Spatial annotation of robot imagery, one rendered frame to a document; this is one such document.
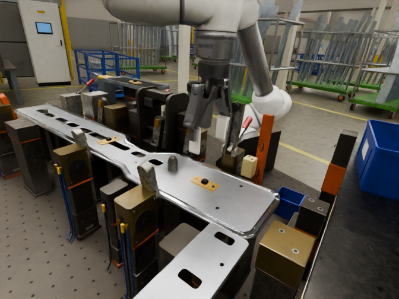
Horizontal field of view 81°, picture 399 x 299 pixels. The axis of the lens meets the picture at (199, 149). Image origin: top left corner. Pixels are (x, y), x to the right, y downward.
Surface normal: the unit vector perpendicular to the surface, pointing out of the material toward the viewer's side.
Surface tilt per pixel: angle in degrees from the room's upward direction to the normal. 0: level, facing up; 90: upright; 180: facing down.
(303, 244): 0
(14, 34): 90
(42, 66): 90
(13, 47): 90
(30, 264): 0
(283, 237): 0
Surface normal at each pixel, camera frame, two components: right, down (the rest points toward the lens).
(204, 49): -0.59, 0.31
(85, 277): 0.05, -0.90
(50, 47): 0.61, 0.36
